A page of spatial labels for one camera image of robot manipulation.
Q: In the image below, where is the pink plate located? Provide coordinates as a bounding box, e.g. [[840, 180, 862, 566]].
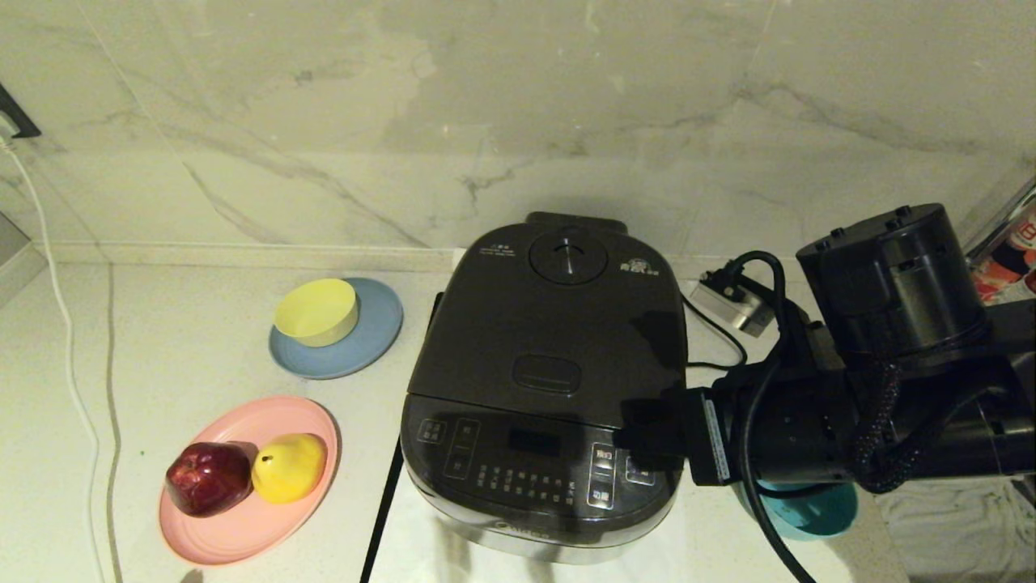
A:
[[159, 395, 341, 567]]

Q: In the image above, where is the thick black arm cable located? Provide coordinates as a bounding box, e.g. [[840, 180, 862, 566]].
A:
[[741, 356, 818, 583]]

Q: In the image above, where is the white cable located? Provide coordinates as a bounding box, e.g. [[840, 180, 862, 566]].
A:
[[0, 138, 106, 583]]

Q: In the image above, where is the teal bowl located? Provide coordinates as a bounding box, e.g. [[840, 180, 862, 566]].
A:
[[737, 478, 859, 542]]

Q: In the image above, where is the black camera bracket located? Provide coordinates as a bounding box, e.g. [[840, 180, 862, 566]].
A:
[[775, 300, 849, 375]]

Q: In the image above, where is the blue plate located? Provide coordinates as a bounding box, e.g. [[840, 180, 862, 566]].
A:
[[268, 277, 404, 381]]

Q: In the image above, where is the white crumpled cloth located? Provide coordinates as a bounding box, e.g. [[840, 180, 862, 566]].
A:
[[874, 476, 1036, 583]]

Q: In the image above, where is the yellow bowl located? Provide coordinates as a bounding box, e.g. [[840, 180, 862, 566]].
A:
[[273, 279, 359, 348]]

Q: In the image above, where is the black camera cable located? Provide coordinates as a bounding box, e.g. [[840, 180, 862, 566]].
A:
[[719, 250, 790, 325]]

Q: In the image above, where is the black rice cooker lid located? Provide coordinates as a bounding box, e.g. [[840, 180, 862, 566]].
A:
[[407, 212, 689, 432]]

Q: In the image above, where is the red apple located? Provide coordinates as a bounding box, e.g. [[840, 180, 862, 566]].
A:
[[166, 442, 254, 518]]

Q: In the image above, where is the black wall socket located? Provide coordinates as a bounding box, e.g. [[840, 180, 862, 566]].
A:
[[0, 83, 41, 140]]

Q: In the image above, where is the black power cord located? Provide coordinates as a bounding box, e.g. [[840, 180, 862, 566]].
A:
[[684, 296, 749, 372]]

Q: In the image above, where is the black braided cable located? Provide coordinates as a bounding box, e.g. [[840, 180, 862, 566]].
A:
[[850, 360, 976, 496]]

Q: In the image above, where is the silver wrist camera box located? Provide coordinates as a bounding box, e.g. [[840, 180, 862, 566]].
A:
[[696, 274, 775, 338]]

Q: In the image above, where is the yellow pear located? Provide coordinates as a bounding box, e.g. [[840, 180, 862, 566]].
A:
[[252, 433, 329, 504]]

